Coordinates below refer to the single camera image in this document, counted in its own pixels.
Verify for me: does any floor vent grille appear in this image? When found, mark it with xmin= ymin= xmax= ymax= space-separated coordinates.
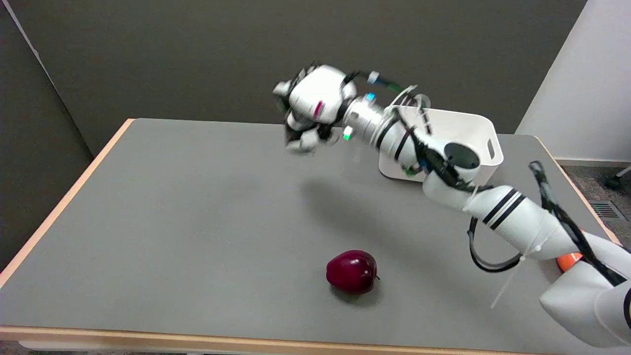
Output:
xmin=590 ymin=201 xmax=621 ymax=219

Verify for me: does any orange round object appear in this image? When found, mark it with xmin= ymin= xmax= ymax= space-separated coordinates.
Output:
xmin=557 ymin=252 xmax=584 ymax=273

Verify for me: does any white cable tie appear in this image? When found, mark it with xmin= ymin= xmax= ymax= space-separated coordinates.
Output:
xmin=490 ymin=236 xmax=556 ymax=310

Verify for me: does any black chair caster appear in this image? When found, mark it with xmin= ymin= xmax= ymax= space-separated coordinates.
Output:
xmin=605 ymin=167 xmax=631 ymax=190

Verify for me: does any dark red apple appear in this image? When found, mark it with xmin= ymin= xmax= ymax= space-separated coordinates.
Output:
xmin=326 ymin=250 xmax=381 ymax=295

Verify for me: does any white plastic box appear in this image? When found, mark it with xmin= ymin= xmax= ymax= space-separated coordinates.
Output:
xmin=378 ymin=105 xmax=504 ymax=183

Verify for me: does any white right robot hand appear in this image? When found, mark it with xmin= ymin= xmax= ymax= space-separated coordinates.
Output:
xmin=273 ymin=64 xmax=358 ymax=154

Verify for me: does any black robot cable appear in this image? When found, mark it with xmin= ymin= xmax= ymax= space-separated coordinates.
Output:
xmin=467 ymin=161 xmax=628 ymax=286

